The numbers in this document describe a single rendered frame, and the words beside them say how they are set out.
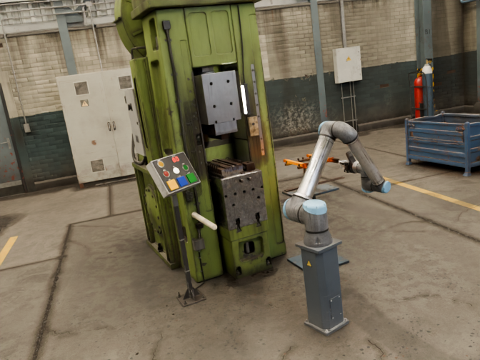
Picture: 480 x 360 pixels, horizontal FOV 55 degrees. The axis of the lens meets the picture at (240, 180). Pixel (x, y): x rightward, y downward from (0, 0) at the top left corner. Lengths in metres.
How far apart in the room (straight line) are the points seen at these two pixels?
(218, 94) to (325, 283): 1.71
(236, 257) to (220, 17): 2.01
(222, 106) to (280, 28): 6.74
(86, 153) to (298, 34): 5.14
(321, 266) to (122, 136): 6.56
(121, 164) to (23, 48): 2.80
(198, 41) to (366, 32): 7.76
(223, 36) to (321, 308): 2.28
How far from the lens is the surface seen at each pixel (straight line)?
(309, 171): 3.13
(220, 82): 3.76
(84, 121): 9.03
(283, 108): 10.36
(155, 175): 3.42
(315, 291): 3.12
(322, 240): 2.98
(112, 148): 9.05
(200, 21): 3.91
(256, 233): 4.02
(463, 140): 6.76
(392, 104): 11.66
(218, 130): 3.76
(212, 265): 4.13
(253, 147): 4.07
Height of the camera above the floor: 1.75
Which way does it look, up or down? 13 degrees down
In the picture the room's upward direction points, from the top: 8 degrees counter-clockwise
